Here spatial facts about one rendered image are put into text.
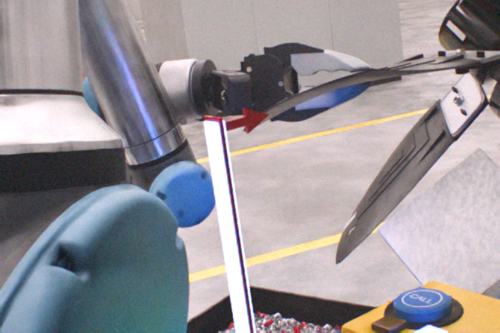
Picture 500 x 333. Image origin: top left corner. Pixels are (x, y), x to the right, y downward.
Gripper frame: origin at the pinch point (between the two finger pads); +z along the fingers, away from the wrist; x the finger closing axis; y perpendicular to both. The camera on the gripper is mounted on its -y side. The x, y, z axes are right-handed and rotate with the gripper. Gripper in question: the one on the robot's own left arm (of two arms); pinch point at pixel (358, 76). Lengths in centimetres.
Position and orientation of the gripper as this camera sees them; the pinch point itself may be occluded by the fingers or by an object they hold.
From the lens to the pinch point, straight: 98.3
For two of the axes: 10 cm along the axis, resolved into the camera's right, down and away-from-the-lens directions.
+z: 9.5, -0.6, -2.9
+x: 1.0, 9.9, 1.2
